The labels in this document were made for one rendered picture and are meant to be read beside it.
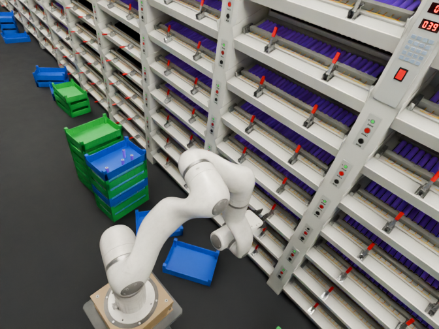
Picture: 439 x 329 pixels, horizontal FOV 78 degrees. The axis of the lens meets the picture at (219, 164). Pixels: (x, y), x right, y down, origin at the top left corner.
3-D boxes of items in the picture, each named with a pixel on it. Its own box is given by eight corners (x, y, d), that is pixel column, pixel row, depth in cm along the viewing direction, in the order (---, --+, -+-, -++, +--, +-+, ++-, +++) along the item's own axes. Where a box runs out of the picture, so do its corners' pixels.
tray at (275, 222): (289, 242, 140) (291, 236, 132) (213, 174, 170) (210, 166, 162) (314, 217, 146) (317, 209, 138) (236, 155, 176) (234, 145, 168)
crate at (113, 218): (113, 222, 185) (112, 215, 180) (97, 205, 193) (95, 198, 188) (149, 199, 204) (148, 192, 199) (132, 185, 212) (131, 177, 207)
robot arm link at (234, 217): (269, 212, 95) (251, 252, 117) (238, 183, 103) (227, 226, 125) (251, 226, 91) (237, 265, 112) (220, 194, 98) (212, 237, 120)
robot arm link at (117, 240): (115, 304, 96) (106, 275, 80) (103, 258, 107) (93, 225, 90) (148, 289, 101) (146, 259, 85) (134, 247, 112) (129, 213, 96)
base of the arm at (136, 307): (117, 334, 106) (110, 320, 93) (101, 290, 116) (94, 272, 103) (162, 307, 115) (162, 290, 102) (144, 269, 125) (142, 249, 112)
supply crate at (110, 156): (105, 181, 159) (103, 172, 154) (86, 164, 167) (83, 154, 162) (146, 159, 178) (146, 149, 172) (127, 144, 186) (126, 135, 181)
